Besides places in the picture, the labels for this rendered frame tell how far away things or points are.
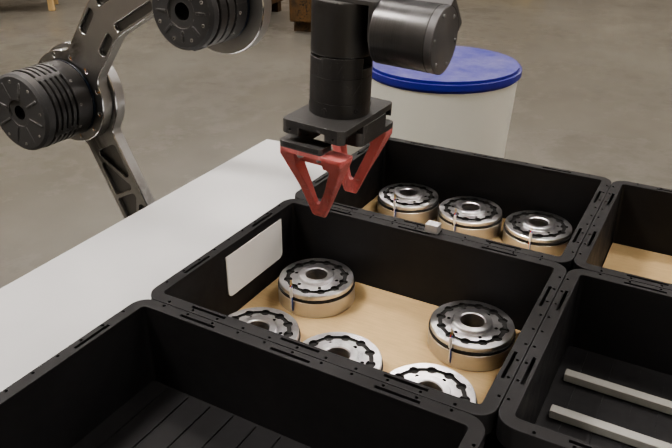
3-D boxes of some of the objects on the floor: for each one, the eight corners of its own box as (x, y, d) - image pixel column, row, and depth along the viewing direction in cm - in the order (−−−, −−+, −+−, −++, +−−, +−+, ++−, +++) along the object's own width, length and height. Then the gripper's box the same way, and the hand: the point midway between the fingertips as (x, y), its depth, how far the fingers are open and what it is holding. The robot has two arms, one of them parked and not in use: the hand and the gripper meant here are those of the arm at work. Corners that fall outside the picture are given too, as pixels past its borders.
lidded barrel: (519, 216, 303) (539, 54, 273) (477, 279, 256) (496, 91, 226) (395, 190, 328) (402, 39, 298) (338, 243, 281) (338, 69, 251)
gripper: (338, 34, 68) (333, 176, 75) (277, 57, 60) (277, 215, 67) (401, 45, 66) (389, 192, 73) (346, 71, 57) (338, 235, 64)
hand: (336, 195), depth 69 cm, fingers open, 6 cm apart
